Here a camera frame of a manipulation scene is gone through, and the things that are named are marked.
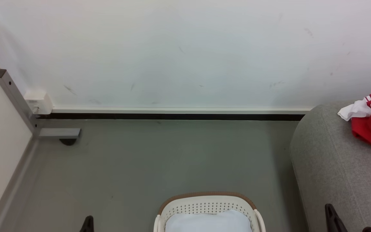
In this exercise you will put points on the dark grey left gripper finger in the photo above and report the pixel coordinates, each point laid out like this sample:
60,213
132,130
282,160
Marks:
88,225

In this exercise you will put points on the pale blue folded garment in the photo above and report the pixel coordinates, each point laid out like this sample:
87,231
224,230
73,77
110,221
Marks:
208,221

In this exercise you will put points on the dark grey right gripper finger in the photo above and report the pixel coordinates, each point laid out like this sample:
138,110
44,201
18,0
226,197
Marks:
334,220

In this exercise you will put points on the grey metal frame leg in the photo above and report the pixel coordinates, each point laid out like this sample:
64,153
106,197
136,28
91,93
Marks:
14,93

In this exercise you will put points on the white wall outlet box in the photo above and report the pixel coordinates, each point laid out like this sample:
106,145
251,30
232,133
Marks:
38,102

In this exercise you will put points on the white plastic laundry basket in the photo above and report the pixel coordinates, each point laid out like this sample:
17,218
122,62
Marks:
204,203

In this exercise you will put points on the black and white baseboard strip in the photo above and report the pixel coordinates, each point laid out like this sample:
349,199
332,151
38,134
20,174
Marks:
179,114

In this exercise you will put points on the black round partition foot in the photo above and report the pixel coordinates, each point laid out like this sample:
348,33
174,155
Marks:
67,141

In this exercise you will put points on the grey fabric sofa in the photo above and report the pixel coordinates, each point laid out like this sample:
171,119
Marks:
337,167

